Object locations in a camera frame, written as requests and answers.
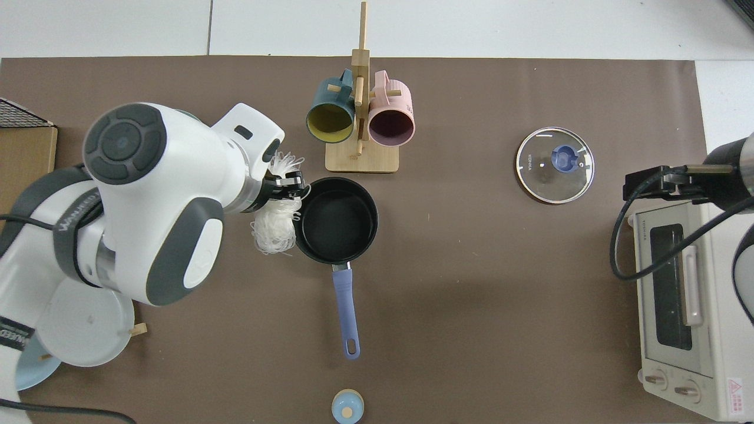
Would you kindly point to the glass lid with blue knob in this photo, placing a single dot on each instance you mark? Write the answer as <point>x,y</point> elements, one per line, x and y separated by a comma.
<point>542,176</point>

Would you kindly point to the brown table cloth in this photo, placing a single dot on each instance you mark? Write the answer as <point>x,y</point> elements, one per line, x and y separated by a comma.
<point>471,294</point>

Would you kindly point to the small blue round thing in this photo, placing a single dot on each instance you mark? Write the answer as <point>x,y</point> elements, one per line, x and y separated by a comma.
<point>347,409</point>

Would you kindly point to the pale toaster oven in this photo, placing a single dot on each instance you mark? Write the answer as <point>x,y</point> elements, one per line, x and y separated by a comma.
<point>716,330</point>

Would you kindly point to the wooden plate rack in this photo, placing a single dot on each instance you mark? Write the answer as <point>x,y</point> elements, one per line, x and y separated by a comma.
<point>139,330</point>

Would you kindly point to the white plate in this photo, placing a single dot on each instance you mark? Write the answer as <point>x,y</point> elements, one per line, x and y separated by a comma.
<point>82,330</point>

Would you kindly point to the pink mug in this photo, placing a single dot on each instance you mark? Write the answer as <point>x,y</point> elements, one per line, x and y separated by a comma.
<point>396,97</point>

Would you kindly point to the dark grey ribbed object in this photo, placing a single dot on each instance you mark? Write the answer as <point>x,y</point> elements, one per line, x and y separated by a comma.
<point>745,9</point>

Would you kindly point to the dark teal mug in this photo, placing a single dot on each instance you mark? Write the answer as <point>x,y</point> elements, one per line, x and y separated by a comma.
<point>330,97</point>

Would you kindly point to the white vermicelli bundle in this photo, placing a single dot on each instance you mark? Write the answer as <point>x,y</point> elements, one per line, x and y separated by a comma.
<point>274,229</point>

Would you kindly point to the light blue plate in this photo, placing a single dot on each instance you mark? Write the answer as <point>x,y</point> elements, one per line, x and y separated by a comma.
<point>35,371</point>

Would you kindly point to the wooden cup stand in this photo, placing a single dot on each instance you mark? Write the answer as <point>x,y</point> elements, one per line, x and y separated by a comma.
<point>362,162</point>

